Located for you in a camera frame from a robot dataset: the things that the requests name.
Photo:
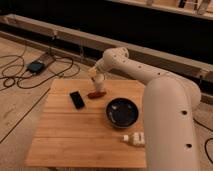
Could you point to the white remote control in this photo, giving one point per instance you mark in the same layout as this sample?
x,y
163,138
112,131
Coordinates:
x,y
135,139

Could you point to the white sponge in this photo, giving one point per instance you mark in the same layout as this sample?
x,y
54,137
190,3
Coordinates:
x,y
92,72

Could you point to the wooden table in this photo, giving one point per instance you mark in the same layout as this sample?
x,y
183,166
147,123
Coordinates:
x,y
84,138

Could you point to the blue power adapter box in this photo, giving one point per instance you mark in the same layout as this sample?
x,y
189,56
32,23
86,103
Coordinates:
x,y
35,67

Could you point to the black smartphone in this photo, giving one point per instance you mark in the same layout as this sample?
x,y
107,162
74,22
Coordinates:
x,y
77,100

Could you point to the reddish brown sausage toy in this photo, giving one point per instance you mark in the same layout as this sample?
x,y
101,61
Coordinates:
x,y
94,95

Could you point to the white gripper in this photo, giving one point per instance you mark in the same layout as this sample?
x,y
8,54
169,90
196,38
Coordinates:
x,y
99,77

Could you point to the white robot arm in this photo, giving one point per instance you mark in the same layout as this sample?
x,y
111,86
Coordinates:
x,y
168,103

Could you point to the long wooden frame beam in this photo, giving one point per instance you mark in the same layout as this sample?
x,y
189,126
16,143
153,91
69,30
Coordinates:
x,y
168,61

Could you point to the dark ceramic bowl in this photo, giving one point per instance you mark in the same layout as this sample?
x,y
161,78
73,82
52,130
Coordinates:
x,y
122,112

